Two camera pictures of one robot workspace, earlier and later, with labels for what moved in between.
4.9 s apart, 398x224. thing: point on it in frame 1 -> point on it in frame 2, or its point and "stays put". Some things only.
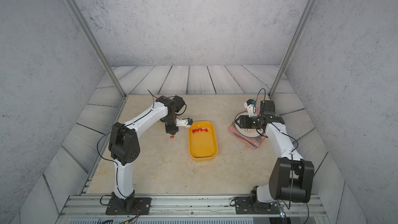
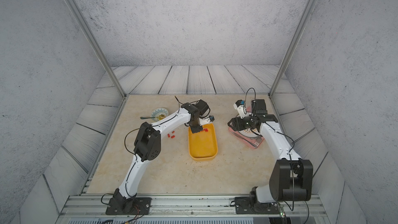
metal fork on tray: [255, 143] stays put
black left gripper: [172, 130] -> [198, 129]
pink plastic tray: [252, 142] stays put
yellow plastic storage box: [203, 145] stays put
